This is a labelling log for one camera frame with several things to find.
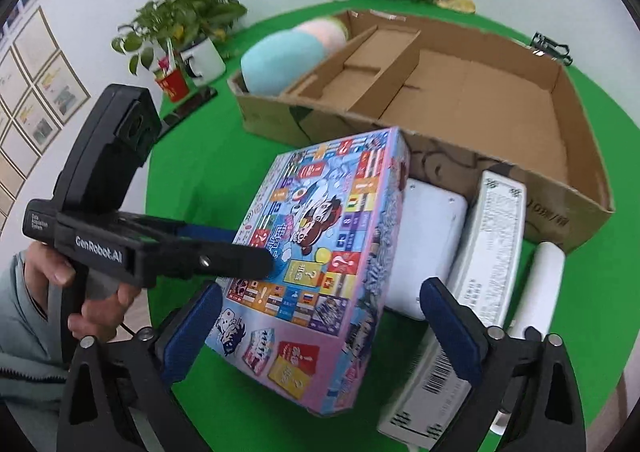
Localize white handheld fan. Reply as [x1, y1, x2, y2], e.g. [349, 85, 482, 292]
[489, 240, 566, 438]

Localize colourful board game box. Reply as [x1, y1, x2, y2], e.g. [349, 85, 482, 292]
[206, 127, 409, 415]

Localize narrow brown cardboard tray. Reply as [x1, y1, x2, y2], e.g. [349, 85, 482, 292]
[281, 26, 421, 118]

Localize grey sleeve forearm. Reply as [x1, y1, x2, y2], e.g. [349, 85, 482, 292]
[1, 252, 67, 451]

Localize person's left hand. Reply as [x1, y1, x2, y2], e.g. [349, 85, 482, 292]
[22, 240, 142, 344]

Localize white long product box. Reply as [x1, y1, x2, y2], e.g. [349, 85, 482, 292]
[378, 170, 526, 449]

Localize black smartphone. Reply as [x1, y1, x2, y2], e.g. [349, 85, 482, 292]
[160, 87, 218, 136]

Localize red paper cup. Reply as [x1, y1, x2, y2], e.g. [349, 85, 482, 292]
[154, 39, 190, 103]

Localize white flat device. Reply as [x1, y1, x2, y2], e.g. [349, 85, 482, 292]
[385, 178, 468, 321]

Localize potted plant in white mug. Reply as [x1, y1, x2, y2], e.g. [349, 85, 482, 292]
[111, 0, 247, 80]

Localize pink and blue plush toy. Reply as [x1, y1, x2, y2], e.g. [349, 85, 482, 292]
[240, 16, 349, 96]

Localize large open cardboard box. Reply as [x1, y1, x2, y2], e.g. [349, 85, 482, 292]
[229, 10, 615, 252]

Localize yellow cloth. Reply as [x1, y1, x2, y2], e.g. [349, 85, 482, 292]
[436, 0, 476, 14]

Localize framed pictures on wall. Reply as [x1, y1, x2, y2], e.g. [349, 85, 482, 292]
[1, 8, 91, 222]

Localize black wire bottle cage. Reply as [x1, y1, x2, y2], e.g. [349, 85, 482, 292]
[529, 32, 573, 66]

